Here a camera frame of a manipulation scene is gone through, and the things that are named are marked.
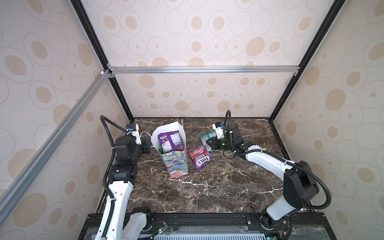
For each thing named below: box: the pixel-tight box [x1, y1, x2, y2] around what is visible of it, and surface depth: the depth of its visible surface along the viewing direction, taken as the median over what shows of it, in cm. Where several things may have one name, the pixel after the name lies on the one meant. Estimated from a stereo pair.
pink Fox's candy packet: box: [188, 145, 213, 171], surface depth 96 cm
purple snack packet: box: [157, 130, 185, 153], surface depth 86 cm
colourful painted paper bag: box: [159, 150, 189, 179], surface depth 79 cm
